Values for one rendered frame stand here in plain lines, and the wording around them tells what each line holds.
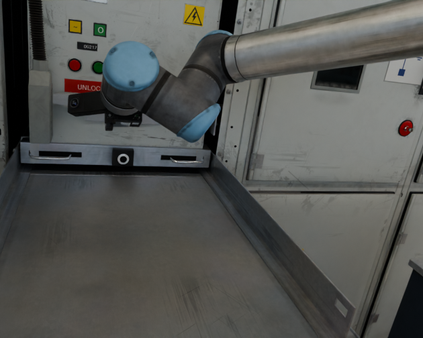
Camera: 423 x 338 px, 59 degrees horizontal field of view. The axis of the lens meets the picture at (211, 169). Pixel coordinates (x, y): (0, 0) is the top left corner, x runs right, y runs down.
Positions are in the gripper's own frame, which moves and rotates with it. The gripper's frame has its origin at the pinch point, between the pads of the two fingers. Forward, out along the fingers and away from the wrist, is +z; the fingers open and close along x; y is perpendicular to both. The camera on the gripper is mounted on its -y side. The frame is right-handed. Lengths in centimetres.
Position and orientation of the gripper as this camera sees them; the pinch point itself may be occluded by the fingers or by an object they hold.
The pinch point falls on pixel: (106, 121)
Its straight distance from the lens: 101.5
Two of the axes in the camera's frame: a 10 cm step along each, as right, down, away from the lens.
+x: -0.3, -9.9, 1.5
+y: 9.5, 0.2, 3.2
